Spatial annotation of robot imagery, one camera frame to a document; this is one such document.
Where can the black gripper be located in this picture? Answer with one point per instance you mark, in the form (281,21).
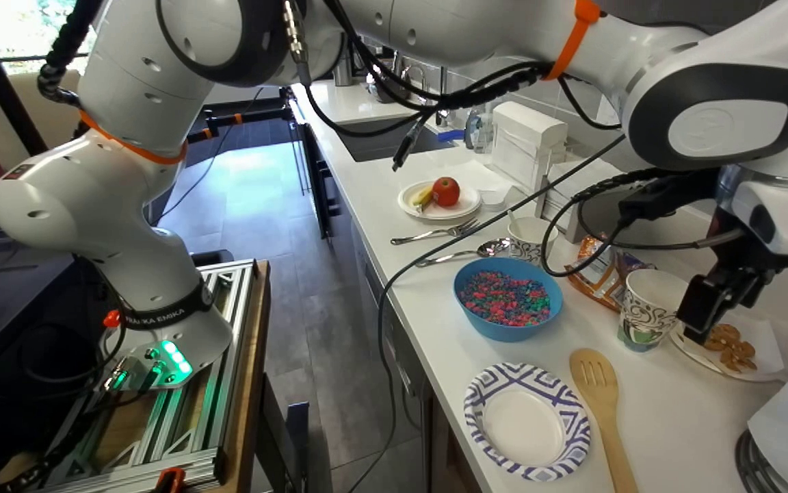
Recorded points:
(759,274)

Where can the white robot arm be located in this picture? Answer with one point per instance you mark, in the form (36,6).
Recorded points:
(121,82)

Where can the blue bowl with candies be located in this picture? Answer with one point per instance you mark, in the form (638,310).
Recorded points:
(507,301)

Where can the metal fork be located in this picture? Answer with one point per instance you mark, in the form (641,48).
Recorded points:
(422,237)

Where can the brown cookie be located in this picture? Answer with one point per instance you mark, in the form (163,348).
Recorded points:
(724,336)
(739,356)

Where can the white plate with cookies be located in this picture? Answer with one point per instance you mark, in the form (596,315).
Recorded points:
(768,360)

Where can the paper cup with green print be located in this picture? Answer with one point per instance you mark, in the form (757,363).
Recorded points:
(644,315)

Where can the orange chip bag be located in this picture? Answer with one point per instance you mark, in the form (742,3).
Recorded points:
(596,284)

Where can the wooden slotted spatula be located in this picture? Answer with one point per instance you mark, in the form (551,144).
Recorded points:
(596,384)

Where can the metal napkin holder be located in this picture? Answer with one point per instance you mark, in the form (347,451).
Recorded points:
(596,214)

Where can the paper cup with dark print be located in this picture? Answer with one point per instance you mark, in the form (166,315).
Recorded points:
(526,228)

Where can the blue patterned paper plate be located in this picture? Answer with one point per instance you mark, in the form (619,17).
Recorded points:
(526,426)

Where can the metal spoon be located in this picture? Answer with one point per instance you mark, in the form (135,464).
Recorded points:
(493,247)

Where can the white paper towel stack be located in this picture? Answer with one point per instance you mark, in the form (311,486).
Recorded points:
(526,132)

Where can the white fruit plate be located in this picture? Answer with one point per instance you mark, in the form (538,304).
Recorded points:
(459,210)

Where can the red apple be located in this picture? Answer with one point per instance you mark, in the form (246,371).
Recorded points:
(447,193)

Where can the yellow banana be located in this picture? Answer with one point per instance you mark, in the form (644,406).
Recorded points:
(422,199)

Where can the wooden cart board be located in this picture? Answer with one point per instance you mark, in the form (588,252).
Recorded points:
(254,364)

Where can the beige armchair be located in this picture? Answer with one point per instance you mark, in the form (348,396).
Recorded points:
(12,110)

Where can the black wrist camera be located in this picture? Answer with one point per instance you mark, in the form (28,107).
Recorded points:
(668,195)

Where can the black metal frame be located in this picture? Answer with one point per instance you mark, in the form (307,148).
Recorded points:
(321,181)

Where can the aluminium frame robot cart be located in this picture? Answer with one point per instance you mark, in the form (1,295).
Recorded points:
(184,419)

